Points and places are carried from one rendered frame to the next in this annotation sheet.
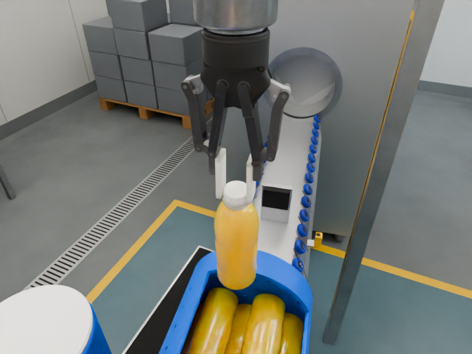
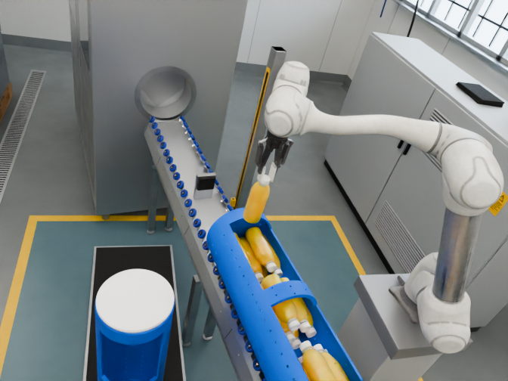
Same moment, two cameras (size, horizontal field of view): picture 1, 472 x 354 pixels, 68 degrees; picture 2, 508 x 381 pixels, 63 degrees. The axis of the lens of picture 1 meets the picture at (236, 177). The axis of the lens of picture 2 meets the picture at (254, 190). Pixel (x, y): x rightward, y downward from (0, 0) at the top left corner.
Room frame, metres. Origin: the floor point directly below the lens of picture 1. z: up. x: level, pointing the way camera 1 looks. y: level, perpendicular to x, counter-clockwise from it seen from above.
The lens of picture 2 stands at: (-0.42, 0.92, 2.34)
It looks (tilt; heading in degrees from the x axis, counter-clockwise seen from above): 37 degrees down; 313
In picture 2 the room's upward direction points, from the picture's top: 15 degrees clockwise
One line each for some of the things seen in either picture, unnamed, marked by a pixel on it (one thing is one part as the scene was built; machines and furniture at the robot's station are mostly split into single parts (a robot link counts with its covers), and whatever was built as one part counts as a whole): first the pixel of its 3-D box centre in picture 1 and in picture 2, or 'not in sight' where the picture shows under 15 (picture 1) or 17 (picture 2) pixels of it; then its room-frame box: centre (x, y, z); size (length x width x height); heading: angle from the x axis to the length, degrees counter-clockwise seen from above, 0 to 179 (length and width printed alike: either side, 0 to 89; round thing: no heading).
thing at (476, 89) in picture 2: not in sight; (479, 93); (0.62, -2.14, 1.46); 0.32 x 0.23 x 0.04; 156
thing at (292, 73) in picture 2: not in sight; (290, 88); (0.40, 0.01, 1.84); 0.13 x 0.11 x 0.16; 132
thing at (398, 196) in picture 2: not in sight; (419, 169); (0.72, -2.15, 0.72); 2.15 x 0.54 x 1.45; 156
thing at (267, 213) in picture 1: (275, 204); (204, 187); (0.92, -0.14, 1.00); 0.10 x 0.04 x 0.15; 76
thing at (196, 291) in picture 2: not in sight; (191, 312); (0.66, 0.00, 0.31); 0.06 x 0.06 x 0.63; 76
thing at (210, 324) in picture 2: not in sight; (215, 307); (0.63, -0.14, 0.31); 0.06 x 0.06 x 0.63; 76
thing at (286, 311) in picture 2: not in sight; (280, 300); (0.10, 0.08, 1.16); 0.19 x 0.07 x 0.07; 166
